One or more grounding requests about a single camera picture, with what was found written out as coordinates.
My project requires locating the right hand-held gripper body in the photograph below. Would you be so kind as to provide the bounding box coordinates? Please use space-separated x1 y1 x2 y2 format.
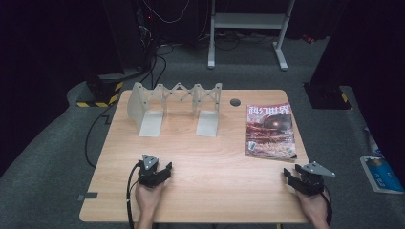
288 161 336 197

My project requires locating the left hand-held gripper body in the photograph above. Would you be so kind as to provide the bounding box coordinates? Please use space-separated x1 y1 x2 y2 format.
137 154 171 189

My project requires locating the black cable bundle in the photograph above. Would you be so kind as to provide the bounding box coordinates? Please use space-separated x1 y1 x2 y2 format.
139 42 175 91

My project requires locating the person's left hand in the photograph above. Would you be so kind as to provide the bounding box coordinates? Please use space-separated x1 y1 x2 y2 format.
135 182 166 221

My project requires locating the person's right hand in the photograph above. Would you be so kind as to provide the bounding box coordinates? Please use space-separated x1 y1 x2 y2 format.
294 187 330 225

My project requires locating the red glossy magazine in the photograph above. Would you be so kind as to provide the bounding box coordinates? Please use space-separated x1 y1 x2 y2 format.
245 102 298 162

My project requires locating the black yellow striped base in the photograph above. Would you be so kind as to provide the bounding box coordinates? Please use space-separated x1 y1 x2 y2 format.
303 83 353 111
75 73 125 109

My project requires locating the white metal stand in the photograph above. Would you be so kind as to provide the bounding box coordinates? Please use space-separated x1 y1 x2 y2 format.
207 0 296 72

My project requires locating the white hanging cable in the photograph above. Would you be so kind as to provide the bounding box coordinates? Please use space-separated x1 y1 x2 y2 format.
141 0 191 25

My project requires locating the grey tape strip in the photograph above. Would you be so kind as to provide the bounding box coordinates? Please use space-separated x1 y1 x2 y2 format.
77 192 99 201

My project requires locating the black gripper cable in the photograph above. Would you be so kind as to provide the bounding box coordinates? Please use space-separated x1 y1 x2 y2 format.
126 161 143 229
319 190 334 225

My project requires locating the black floor cable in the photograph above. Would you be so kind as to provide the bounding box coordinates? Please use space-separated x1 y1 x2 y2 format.
84 101 119 169

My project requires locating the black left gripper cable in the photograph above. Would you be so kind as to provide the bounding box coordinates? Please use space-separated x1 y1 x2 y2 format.
126 161 143 229

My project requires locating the white expandable book rack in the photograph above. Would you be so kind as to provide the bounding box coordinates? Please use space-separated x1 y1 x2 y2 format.
126 81 224 138

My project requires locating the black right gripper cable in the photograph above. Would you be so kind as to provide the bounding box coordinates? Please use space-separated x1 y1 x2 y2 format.
319 190 334 225

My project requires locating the blue book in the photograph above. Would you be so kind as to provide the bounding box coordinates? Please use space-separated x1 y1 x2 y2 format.
359 154 405 195

